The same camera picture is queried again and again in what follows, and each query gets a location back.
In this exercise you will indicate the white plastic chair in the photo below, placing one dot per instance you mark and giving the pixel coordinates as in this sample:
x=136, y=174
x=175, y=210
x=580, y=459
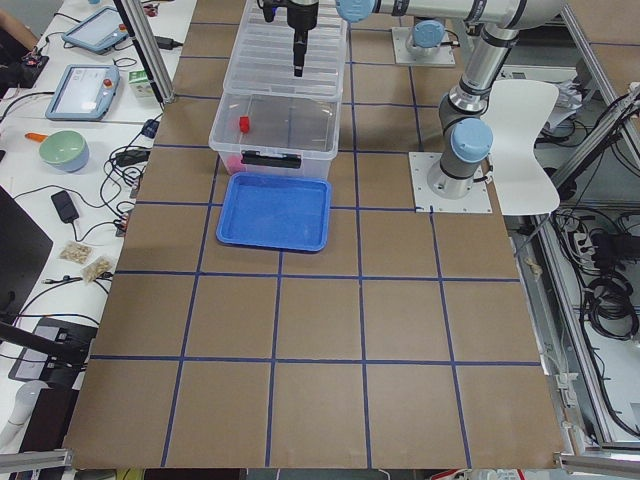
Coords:
x=517, y=112

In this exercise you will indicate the blue plastic tray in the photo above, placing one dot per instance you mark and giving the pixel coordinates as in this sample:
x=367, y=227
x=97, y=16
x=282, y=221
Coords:
x=280, y=212

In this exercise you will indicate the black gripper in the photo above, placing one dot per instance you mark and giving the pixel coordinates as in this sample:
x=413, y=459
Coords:
x=300, y=15

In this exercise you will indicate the red block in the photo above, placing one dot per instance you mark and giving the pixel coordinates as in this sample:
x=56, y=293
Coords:
x=244, y=124

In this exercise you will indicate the teach pendant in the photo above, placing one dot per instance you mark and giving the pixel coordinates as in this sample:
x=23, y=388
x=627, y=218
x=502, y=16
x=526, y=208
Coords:
x=84, y=93
x=99, y=32

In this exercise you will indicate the black power adapter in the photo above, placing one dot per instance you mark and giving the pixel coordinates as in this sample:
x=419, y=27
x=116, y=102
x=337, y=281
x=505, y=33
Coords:
x=64, y=207

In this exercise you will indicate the clear plastic storage box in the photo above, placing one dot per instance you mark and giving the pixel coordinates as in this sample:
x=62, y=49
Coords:
x=278, y=125

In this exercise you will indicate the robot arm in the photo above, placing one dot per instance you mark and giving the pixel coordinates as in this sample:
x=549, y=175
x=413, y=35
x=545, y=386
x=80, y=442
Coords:
x=468, y=139

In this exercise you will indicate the green bowl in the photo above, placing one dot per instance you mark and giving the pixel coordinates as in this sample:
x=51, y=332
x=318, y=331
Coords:
x=66, y=150

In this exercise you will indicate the green white carton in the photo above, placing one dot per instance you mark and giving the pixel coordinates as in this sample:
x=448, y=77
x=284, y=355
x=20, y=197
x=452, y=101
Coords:
x=139, y=84

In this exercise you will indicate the teach pendant far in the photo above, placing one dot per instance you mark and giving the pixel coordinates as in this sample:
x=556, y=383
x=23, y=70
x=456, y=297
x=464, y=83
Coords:
x=99, y=32

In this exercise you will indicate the aluminium frame post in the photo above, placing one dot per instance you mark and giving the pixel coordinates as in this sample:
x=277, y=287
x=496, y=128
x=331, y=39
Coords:
x=139, y=30

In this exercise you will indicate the black box latch handle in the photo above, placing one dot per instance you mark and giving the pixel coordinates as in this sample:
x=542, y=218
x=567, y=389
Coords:
x=288, y=161

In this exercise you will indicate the teach pendant near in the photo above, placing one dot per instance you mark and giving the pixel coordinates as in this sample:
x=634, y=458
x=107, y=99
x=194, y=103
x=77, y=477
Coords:
x=84, y=93

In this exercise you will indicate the clear plastic box lid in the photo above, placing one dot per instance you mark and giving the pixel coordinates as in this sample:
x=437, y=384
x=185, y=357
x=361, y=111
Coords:
x=262, y=59

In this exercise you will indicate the toy carrot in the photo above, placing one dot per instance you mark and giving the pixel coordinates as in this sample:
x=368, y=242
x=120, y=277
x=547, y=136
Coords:
x=36, y=137

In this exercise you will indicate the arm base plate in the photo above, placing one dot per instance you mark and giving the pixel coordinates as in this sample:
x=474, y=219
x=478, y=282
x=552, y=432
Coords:
x=435, y=192
x=429, y=46

